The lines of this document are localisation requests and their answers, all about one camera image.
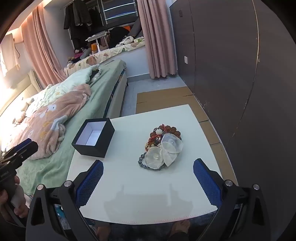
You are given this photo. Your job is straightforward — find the person's right foot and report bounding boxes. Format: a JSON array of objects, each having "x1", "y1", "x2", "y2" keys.
[{"x1": 170, "y1": 220, "x2": 191, "y2": 240}]

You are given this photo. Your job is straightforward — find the printed window seat cushion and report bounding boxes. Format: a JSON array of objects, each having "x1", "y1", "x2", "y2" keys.
[{"x1": 64, "y1": 38, "x2": 147, "y2": 75}]

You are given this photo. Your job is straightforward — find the white folding rack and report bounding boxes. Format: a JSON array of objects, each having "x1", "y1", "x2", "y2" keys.
[{"x1": 86, "y1": 32, "x2": 111, "y2": 51}]

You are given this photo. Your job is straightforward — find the beige padded headboard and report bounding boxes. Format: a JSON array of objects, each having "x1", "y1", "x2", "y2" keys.
[{"x1": 0, "y1": 69, "x2": 45, "y2": 117}]

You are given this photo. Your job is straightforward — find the person's left foot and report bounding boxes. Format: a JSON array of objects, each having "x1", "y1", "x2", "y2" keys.
[{"x1": 97, "y1": 225, "x2": 112, "y2": 241}]

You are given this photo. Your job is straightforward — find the dark blue bead bracelet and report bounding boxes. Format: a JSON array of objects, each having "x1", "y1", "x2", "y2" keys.
[{"x1": 138, "y1": 151, "x2": 166, "y2": 171}]

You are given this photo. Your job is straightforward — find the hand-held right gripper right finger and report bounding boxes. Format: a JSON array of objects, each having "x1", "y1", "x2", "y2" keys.
[{"x1": 193, "y1": 159, "x2": 271, "y2": 241}]

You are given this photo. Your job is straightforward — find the black bag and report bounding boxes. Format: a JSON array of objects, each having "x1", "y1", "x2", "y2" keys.
[{"x1": 108, "y1": 26, "x2": 133, "y2": 49}]

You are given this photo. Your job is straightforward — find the person's left hand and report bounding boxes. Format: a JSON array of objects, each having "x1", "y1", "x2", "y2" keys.
[{"x1": 0, "y1": 175, "x2": 28, "y2": 219}]

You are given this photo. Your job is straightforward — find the hanging dark clothes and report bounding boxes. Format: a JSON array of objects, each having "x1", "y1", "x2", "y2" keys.
[{"x1": 63, "y1": 0, "x2": 103, "y2": 47}]

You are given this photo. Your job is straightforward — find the beige bed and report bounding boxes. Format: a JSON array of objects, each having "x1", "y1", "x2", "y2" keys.
[{"x1": 0, "y1": 59, "x2": 129, "y2": 195}]

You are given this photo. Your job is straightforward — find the white plush toy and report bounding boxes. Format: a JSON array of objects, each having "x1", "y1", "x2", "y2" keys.
[{"x1": 13, "y1": 101, "x2": 34, "y2": 124}]

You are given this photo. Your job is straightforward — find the translucent white flower ornament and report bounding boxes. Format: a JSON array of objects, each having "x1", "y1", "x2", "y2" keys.
[
  {"x1": 160, "y1": 133, "x2": 184, "y2": 166},
  {"x1": 145, "y1": 147, "x2": 165, "y2": 169}
]

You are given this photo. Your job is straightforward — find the white table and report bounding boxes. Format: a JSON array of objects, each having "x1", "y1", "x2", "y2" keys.
[{"x1": 135, "y1": 87, "x2": 239, "y2": 184}]

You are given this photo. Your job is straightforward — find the pink floral blanket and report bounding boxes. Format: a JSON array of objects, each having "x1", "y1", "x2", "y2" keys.
[{"x1": 5, "y1": 83, "x2": 92, "y2": 161}]

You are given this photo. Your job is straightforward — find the dark brown wardrobe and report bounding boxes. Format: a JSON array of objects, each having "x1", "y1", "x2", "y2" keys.
[{"x1": 169, "y1": 0, "x2": 296, "y2": 210}]

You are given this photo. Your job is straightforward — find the green bed sheet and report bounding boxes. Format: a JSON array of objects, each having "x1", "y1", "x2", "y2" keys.
[{"x1": 16, "y1": 59, "x2": 127, "y2": 195}]

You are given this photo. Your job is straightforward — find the heap of plush toys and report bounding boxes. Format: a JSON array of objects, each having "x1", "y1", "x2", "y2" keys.
[{"x1": 67, "y1": 47, "x2": 91, "y2": 65}]

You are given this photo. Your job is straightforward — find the person's foot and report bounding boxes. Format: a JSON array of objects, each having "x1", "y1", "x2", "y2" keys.
[
  {"x1": 97, "y1": 225, "x2": 112, "y2": 241},
  {"x1": 170, "y1": 220, "x2": 191, "y2": 240}
]

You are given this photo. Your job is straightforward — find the grey pillow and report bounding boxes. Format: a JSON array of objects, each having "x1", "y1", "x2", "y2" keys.
[{"x1": 126, "y1": 17, "x2": 144, "y2": 39}]

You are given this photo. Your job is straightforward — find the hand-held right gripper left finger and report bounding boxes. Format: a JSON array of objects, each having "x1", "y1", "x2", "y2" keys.
[{"x1": 25, "y1": 159, "x2": 104, "y2": 241}]

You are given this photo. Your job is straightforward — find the pink curtain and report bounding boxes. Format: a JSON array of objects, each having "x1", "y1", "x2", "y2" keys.
[
  {"x1": 136, "y1": 0, "x2": 179, "y2": 80},
  {"x1": 21, "y1": 4, "x2": 68, "y2": 89}
]

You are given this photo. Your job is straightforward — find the pile of bead bracelets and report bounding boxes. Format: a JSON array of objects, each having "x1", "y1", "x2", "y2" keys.
[{"x1": 145, "y1": 124, "x2": 183, "y2": 151}]

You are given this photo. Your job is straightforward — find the light green floral duvet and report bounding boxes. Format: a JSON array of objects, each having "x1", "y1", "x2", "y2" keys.
[{"x1": 23, "y1": 65, "x2": 102, "y2": 114}]

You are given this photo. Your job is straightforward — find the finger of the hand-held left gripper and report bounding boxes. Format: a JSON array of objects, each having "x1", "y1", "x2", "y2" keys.
[{"x1": 4, "y1": 138, "x2": 39, "y2": 166}]

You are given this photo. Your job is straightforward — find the black jewelry box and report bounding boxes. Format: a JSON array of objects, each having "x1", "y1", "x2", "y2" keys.
[{"x1": 71, "y1": 118, "x2": 115, "y2": 159}]

